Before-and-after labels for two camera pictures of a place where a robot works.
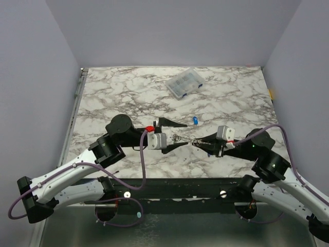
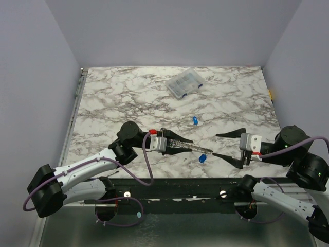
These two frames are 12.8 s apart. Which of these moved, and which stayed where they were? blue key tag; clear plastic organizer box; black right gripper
Moved: black right gripper
Stayed: blue key tag; clear plastic organizer box
